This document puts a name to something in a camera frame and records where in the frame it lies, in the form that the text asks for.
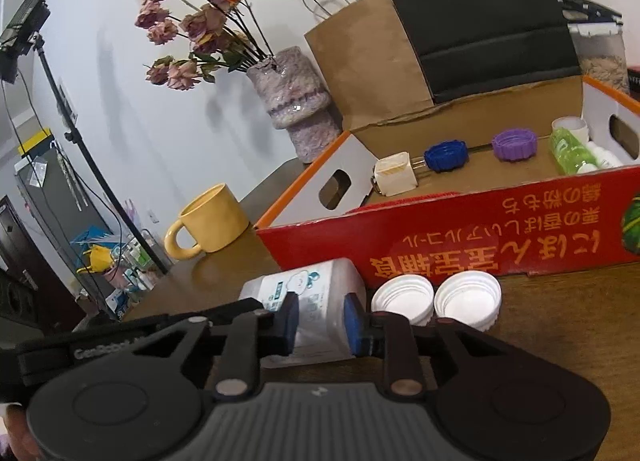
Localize person's left hand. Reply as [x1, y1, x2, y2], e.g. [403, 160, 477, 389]
[1, 405, 41, 461]

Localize green plastic bottle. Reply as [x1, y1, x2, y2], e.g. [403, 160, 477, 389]
[549, 128, 599, 175]

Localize cream yellow block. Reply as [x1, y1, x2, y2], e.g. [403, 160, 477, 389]
[373, 151, 418, 197]

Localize purple textured vase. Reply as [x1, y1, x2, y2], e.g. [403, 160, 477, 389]
[246, 46, 342, 164]

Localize pink dried flowers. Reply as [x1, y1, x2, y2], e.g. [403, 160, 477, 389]
[134, 0, 274, 91]

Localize white tape roll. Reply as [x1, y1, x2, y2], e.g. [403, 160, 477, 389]
[551, 117, 590, 144]

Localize yellow ceramic mug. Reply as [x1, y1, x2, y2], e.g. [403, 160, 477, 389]
[164, 183, 250, 261]

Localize red cardboard box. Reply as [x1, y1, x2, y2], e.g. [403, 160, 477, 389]
[255, 77, 639, 288]

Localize blue bottle cap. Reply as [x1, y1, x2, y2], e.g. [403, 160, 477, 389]
[423, 140, 469, 173]

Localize clear food container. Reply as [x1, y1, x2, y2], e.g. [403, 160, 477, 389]
[558, 0, 630, 94]

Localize studio light on stand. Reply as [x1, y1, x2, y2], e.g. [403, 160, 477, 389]
[1, 0, 168, 275]

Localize brown paper bag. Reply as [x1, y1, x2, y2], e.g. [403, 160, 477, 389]
[302, 0, 434, 131]

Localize small white spray bottle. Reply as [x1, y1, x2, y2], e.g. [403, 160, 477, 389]
[586, 140, 624, 170]

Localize white plastic bottle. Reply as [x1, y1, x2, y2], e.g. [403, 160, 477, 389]
[240, 259, 367, 369]

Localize white bottle cap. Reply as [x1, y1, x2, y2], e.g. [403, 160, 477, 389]
[371, 275, 434, 327]
[434, 270, 502, 332]

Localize black paper bag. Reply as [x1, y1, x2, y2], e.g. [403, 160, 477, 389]
[392, 0, 580, 104]

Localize purple bottle cap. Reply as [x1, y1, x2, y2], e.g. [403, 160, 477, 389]
[491, 129, 538, 162]

